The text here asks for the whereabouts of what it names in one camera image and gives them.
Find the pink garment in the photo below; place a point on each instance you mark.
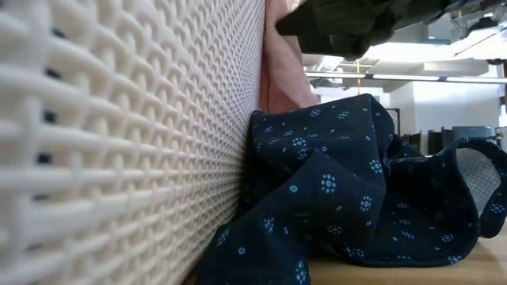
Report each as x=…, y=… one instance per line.
x=285, y=71

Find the white woven plastic basket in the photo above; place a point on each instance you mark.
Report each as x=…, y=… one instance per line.
x=119, y=138

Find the black monitor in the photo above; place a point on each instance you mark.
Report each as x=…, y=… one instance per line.
x=414, y=142

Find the grey cabinet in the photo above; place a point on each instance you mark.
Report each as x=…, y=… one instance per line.
x=473, y=132

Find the navy floral print garment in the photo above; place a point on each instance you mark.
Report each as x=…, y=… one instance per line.
x=336, y=206

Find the dark cabinet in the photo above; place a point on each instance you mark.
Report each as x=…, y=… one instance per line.
x=439, y=138

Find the black frame stand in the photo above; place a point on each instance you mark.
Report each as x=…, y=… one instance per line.
x=398, y=122

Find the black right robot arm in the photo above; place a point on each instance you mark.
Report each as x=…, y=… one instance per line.
x=424, y=8

